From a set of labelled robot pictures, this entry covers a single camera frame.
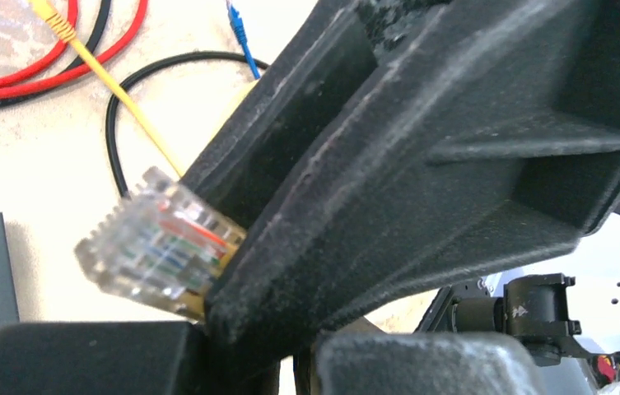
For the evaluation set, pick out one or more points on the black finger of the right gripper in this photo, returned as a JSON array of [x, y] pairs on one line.
[[487, 137], [302, 91]]

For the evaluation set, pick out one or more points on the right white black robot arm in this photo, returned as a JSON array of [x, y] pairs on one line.
[[615, 294]]

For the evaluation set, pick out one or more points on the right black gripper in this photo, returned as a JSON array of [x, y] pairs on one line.
[[533, 310]]

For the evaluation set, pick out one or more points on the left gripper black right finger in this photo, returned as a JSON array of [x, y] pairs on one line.
[[429, 363]]

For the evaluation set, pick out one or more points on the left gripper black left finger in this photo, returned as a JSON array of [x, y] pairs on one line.
[[167, 357]]

